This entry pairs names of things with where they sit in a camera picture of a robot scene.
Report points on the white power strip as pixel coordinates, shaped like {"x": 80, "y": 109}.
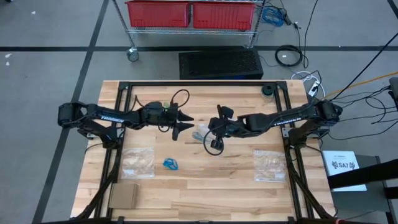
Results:
{"x": 314, "y": 88}

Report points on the black and grey cart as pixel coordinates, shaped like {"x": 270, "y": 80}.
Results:
{"x": 373, "y": 172}

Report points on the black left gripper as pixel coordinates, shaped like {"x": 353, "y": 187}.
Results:
{"x": 155, "y": 115}

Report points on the brown cardboard piece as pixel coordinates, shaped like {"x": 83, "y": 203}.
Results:
{"x": 124, "y": 196}

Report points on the clear plastic zip bag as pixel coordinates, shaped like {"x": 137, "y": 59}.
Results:
{"x": 269, "y": 166}
{"x": 200, "y": 128}
{"x": 138, "y": 163}

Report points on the black aluminium table frame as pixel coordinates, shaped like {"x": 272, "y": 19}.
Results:
{"x": 202, "y": 83}

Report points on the green and black spool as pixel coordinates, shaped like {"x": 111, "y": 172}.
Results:
{"x": 267, "y": 90}

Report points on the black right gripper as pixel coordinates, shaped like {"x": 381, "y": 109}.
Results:
{"x": 222, "y": 127}

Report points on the red plastic bin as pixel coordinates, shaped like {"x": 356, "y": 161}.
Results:
{"x": 223, "y": 15}
{"x": 158, "y": 14}

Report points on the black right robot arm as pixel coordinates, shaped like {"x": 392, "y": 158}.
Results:
{"x": 280, "y": 119}

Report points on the white printed paper sign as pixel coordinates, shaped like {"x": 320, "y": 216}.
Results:
{"x": 342, "y": 165}

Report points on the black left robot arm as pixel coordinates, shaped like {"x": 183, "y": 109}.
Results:
{"x": 109, "y": 116}

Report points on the grey metal mounting plate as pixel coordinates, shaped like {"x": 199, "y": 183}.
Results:
{"x": 285, "y": 132}
{"x": 119, "y": 133}

